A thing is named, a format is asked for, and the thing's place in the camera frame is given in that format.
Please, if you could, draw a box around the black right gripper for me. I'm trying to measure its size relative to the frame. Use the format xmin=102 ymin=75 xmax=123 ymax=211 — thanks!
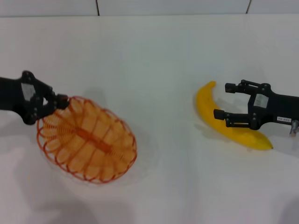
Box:
xmin=213 ymin=79 xmax=299 ymax=131

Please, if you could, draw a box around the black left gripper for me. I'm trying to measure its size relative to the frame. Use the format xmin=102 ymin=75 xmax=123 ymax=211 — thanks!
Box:
xmin=0 ymin=70 xmax=70 ymax=126

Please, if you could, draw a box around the yellow banana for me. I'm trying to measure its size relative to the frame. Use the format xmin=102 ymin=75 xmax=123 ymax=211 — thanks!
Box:
xmin=195 ymin=81 xmax=274 ymax=150

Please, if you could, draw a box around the orange wire basket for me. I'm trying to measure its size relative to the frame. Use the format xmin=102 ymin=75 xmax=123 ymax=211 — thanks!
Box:
xmin=36 ymin=95 xmax=138 ymax=185

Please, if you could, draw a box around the silver blue cable connector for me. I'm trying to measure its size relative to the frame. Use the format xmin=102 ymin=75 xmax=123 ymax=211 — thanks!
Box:
xmin=289 ymin=119 xmax=299 ymax=137

